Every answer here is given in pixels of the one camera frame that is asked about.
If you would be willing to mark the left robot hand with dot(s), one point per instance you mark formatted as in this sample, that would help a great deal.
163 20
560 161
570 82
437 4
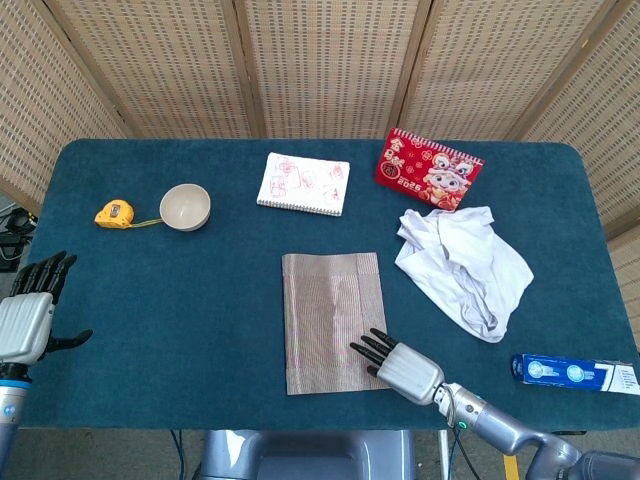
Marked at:
22 325

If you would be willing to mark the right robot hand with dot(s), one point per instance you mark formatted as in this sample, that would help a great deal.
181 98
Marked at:
412 372

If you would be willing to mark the brown woven placemat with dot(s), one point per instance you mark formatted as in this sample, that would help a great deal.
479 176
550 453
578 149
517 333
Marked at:
320 310

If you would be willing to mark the white round bowl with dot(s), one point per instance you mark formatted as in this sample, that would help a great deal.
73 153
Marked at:
184 210

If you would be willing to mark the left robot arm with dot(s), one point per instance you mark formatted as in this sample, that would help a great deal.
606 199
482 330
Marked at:
12 400

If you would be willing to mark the crumpled white cloth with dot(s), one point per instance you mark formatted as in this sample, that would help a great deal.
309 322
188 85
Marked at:
465 270

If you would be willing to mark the grey robot torso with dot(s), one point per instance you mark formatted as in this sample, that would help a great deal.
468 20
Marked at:
310 455

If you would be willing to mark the yellow tape measure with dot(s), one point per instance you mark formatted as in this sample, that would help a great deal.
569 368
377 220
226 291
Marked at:
114 214

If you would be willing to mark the teal fabric table cover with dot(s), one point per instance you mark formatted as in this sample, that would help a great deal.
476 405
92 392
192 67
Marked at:
175 325

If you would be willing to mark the blue toothpaste box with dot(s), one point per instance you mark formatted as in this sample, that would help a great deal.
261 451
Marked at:
570 374

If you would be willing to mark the red desk calendar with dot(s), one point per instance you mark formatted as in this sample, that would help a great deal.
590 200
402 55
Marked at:
425 172

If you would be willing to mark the spiral notebook with red drawings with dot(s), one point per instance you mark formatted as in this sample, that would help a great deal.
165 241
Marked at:
305 185

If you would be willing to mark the woven bamboo folding screen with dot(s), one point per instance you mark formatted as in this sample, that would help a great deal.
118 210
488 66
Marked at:
325 65

